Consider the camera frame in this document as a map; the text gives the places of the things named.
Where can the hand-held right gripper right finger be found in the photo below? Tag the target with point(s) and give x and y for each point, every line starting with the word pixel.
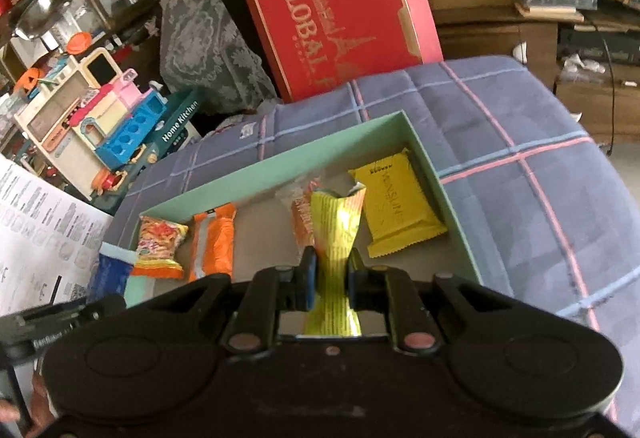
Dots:
pixel 353 285

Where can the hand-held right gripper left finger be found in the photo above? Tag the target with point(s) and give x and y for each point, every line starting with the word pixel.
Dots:
pixel 309 279

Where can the yellow-green snack wrapper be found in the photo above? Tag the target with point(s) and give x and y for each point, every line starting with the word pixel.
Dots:
pixel 332 228

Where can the mint green cardboard box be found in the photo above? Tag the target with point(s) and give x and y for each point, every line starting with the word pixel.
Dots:
pixel 300 152

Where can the person's left hand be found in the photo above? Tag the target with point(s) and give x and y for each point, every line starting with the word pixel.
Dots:
pixel 42 410

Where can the clear orange snack packet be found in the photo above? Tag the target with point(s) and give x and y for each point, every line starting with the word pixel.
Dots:
pixel 300 218

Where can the white instruction sheet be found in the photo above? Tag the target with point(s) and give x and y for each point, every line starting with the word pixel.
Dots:
pixel 40 243

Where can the blue snack packet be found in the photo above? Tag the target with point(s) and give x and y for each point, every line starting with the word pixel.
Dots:
pixel 110 275

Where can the yellow square snack packet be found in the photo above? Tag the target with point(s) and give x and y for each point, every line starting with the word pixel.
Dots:
pixel 400 208

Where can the colourful noodle snack packet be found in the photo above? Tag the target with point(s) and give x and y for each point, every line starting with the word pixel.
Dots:
pixel 157 243

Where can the teal toy kitchen carton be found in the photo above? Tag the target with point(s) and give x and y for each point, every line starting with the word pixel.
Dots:
pixel 175 122

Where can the pastel toy kitchen set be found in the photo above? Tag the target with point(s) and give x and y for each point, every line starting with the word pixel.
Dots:
pixel 65 107

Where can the blue plaid blanket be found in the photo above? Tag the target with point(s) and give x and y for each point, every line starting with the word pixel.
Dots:
pixel 500 117

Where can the orange pumpkin toy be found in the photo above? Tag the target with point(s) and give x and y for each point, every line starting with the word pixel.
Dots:
pixel 27 78

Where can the grey lace cloth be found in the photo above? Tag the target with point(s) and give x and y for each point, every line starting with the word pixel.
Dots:
pixel 210 47

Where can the red gift box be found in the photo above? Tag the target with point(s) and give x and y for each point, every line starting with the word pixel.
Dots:
pixel 325 17

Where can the low wooden cabinet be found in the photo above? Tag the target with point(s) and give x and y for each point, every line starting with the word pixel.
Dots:
pixel 500 42

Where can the orange round lid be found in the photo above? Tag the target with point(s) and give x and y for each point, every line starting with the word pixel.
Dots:
pixel 80 42

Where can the metal bowl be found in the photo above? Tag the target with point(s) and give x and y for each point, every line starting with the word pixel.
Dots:
pixel 42 10

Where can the crumpled white tissue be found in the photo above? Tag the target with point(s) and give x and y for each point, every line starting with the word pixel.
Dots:
pixel 580 62

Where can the black media player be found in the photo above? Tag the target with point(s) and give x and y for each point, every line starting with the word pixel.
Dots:
pixel 590 40

